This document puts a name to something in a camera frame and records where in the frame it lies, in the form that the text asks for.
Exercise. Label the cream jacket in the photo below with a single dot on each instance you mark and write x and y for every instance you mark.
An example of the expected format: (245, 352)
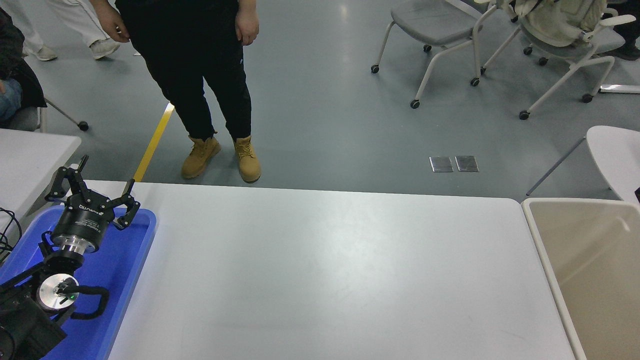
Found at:
(555, 22)

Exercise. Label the blue plastic tray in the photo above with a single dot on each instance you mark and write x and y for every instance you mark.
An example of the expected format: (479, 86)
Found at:
(120, 290)

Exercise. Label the person's right forearm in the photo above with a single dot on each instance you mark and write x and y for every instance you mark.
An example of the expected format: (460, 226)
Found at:
(104, 6)

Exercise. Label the large pale bin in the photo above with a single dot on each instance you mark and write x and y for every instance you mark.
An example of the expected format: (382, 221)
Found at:
(590, 270)

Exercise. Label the person's right hand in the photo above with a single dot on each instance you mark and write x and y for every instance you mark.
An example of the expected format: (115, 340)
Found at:
(117, 27)

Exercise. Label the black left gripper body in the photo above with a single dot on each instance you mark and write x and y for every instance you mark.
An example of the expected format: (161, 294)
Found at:
(82, 217)

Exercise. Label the grey white-framed office chair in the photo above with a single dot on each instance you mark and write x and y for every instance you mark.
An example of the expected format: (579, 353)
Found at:
(575, 52)
(430, 22)

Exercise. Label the person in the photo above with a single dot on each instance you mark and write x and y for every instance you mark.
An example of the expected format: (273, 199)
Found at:
(15, 60)
(195, 60)
(630, 50)
(75, 20)

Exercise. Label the person's left forearm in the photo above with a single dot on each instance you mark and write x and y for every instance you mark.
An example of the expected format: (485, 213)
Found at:
(246, 5)

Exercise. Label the grey chair with castors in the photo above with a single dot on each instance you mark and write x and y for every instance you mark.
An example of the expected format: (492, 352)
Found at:
(27, 120)

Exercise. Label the person's left hand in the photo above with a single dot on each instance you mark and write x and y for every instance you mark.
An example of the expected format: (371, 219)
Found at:
(247, 27)

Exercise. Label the white metal bar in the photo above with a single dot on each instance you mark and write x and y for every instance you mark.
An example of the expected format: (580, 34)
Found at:
(620, 89)

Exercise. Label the silver floor plate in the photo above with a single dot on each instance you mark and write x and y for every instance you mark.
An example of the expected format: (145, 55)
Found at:
(466, 163)
(441, 164)

